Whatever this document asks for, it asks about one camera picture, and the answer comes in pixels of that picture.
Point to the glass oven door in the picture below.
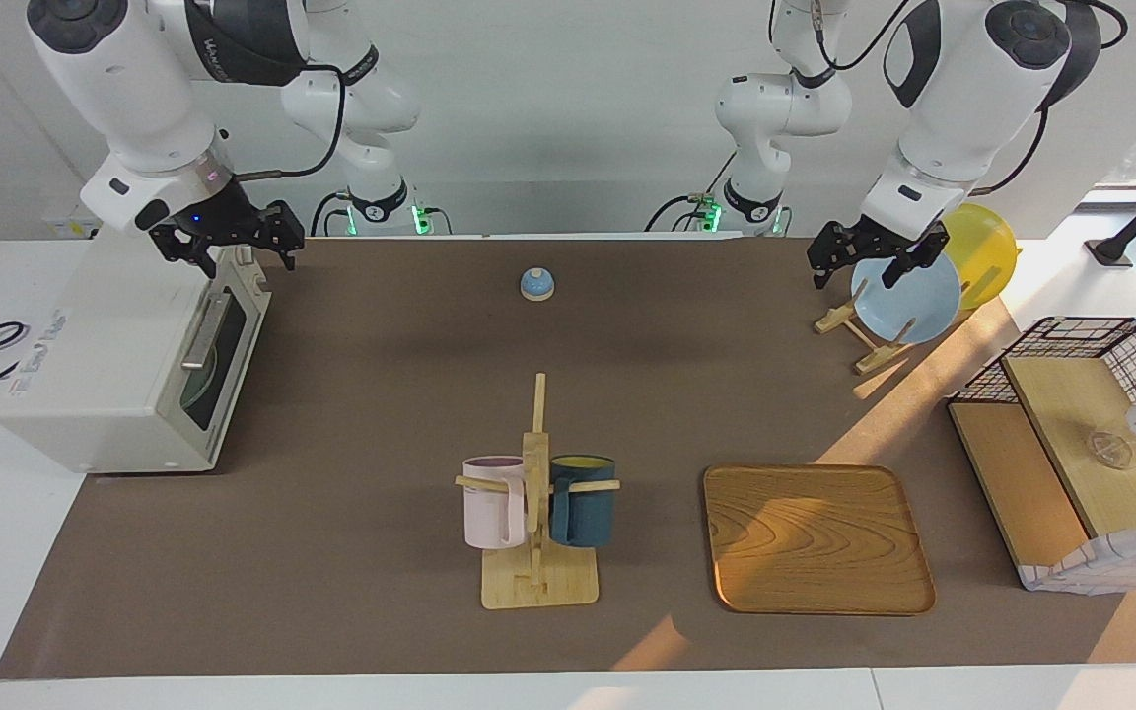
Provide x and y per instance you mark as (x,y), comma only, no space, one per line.
(238,385)

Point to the white power strip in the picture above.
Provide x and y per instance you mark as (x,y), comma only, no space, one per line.
(65,227)

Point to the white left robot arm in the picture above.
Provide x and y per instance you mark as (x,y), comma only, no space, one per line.
(972,99)

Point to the two-tier wooden shelf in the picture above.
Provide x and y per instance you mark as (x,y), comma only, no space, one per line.
(1071,414)

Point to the clear glass cup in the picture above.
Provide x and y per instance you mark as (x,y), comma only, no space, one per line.
(1110,451)

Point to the white toaster oven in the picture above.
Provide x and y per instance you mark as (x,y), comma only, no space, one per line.
(85,345)

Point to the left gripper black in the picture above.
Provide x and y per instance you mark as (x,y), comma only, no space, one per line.
(879,240)

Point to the white brick-pattern paper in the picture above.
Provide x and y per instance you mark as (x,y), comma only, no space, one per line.
(1100,567)

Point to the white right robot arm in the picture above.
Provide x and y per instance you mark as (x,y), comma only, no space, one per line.
(124,89)

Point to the pink mug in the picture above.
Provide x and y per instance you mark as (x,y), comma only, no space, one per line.
(489,508)

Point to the brown table mat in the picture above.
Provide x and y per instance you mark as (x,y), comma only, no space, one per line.
(331,572)

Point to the blue service bell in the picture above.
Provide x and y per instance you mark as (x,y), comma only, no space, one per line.
(537,286)

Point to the pale green plate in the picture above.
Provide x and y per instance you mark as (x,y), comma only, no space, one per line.
(201,387)

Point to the light blue plate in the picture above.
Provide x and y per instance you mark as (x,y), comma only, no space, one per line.
(913,301)

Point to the wooden mug rack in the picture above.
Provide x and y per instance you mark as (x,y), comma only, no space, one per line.
(538,587)

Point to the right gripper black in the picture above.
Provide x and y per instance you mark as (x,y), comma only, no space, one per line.
(218,219)

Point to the wooden plate rack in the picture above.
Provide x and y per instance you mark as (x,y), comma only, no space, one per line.
(834,320)

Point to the yellow plate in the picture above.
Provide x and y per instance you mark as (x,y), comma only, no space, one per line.
(987,256)

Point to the dark blue mug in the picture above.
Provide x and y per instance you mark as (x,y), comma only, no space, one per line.
(583,513)

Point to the wooden serving tray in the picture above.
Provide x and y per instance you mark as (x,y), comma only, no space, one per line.
(815,542)

